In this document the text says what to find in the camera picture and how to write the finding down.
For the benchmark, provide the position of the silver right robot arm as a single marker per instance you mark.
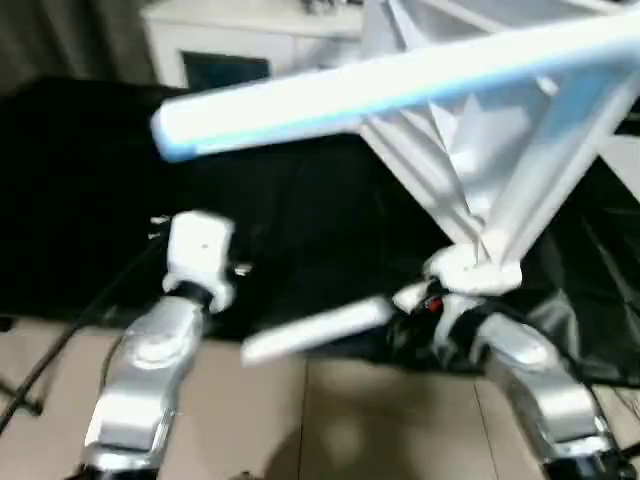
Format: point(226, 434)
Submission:
point(550, 395)

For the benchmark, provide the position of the white plastic table top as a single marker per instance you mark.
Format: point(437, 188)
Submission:
point(465, 165)

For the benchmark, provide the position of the black table mat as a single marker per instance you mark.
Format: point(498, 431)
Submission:
point(300, 210)

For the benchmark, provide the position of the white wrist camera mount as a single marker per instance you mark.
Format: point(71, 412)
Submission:
point(200, 245)
point(407, 296)

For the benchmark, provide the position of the black floor stand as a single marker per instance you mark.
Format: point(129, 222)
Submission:
point(20, 400)

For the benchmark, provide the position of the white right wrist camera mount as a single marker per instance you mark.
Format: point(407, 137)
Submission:
point(407, 296)

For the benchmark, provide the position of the grey pleated curtain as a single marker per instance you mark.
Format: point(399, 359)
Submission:
point(65, 40)

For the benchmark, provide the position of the white flat board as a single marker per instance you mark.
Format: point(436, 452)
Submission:
point(625, 155)

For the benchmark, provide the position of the white plastic table leg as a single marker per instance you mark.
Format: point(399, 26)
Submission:
point(350, 95)
point(310, 332)

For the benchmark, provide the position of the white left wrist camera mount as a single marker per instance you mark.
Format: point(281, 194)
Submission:
point(200, 245)

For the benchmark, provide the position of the white sideboard cabinet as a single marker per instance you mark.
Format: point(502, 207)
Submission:
point(225, 35)

